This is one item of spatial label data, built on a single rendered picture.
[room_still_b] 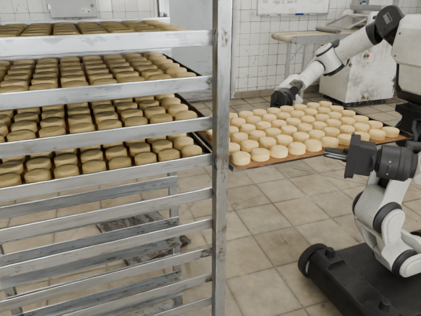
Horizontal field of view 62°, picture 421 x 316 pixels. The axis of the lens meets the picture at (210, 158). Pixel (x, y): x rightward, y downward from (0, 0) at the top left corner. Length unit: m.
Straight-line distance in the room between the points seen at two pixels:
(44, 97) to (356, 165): 0.76
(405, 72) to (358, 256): 0.99
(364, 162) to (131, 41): 0.65
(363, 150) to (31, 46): 0.78
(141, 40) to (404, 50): 1.02
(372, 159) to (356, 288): 0.94
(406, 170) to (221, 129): 0.48
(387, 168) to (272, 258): 1.30
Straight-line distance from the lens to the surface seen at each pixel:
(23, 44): 0.69
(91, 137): 0.73
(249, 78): 5.24
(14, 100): 0.71
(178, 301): 1.68
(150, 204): 0.82
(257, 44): 5.20
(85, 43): 0.69
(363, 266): 1.98
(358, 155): 0.99
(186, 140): 0.90
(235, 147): 0.95
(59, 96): 0.71
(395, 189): 1.56
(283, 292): 1.98
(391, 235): 1.61
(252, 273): 2.05
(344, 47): 1.66
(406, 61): 1.46
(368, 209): 1.58
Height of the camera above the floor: 1.40
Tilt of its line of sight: 25 degrees down
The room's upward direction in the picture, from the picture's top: straight up
